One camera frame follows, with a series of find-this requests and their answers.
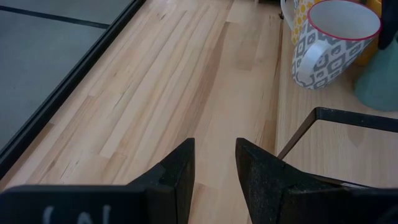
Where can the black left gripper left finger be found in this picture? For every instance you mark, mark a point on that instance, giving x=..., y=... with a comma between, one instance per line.
x=171, y=186

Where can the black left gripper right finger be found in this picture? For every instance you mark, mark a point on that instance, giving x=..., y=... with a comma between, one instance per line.
x=261, y=180

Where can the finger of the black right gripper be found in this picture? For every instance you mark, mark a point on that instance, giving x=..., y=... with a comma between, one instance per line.
x=388, y=21

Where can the plain yellow mug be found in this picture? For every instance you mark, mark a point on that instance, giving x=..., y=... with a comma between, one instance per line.
x=367, y=53

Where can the light blue mug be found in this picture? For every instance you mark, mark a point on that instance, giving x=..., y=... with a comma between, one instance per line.
x=379, y=84

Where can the grey diamond patterned white mug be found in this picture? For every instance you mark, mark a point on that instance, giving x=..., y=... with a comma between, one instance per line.
x=329, y=59

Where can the black-framed wooden shelf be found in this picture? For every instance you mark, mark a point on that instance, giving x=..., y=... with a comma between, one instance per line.
x=342, y=149

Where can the black table edge rail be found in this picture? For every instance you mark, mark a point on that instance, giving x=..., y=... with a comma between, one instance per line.
x=62, y=90

